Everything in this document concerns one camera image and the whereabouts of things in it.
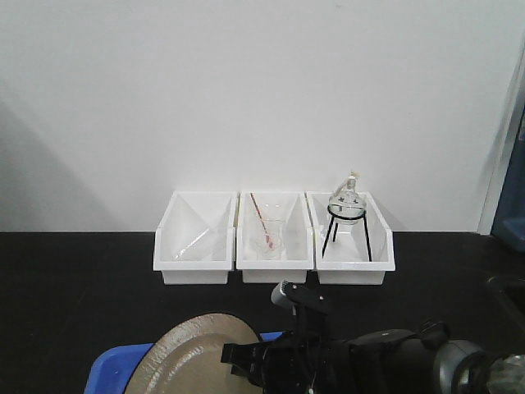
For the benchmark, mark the clear glass beaker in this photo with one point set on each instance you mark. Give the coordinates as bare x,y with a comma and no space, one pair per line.
275,227

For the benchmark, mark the left white storage bin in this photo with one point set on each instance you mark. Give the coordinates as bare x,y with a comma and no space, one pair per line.
188,213

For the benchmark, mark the middle white storage bin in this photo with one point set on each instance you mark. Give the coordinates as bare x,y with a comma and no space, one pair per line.
297,258

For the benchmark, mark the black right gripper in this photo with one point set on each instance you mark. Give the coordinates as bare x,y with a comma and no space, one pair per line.
283,365

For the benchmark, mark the beige plate with black rim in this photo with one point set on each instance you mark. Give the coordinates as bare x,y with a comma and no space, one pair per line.
187,359

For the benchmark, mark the right white storage bin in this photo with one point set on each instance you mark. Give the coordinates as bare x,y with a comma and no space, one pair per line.
346,260

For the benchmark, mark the blue plastic tray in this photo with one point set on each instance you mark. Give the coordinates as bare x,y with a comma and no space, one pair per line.
112,370

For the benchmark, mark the glass alcohol lamp flask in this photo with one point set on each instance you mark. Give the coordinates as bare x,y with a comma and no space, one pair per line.
345,204

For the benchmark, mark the red glass thermometer rod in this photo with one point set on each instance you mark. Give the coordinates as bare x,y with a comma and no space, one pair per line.
268,238

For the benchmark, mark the black metal tripod stand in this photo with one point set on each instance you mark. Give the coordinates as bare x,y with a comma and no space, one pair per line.
333,228

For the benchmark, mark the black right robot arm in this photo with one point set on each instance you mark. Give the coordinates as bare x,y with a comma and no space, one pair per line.
388,361

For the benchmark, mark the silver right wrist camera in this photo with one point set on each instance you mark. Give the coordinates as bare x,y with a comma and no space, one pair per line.
283,294

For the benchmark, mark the blue object at right edge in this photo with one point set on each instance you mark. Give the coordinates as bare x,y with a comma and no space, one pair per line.
508,224

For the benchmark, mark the clear glass stirring rod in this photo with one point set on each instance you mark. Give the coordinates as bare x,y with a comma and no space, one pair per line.
200,247

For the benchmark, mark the white storage bin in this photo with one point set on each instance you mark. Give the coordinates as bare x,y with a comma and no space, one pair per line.
346,260
297,258
188,213

